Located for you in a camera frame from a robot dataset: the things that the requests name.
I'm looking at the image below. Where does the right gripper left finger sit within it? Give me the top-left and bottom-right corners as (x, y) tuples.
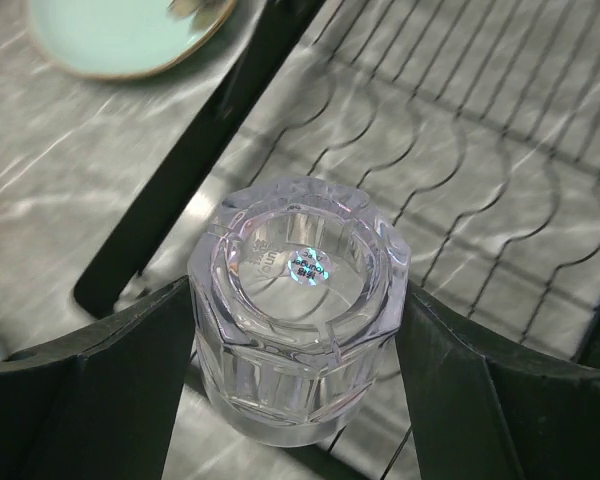
(0, 278), (194, 479)

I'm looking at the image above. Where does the clear faceted drinking glass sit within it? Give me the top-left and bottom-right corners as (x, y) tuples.
(188, 176), (411, 447)

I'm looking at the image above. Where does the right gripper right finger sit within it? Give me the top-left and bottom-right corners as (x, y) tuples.
(402, 283), (600, 479)

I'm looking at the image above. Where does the mint green flower plate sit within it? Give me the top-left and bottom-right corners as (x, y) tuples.
(23, 0), (236, 81)

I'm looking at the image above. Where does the black wire dish rack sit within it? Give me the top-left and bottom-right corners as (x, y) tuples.
(73, 0), (600, 480)

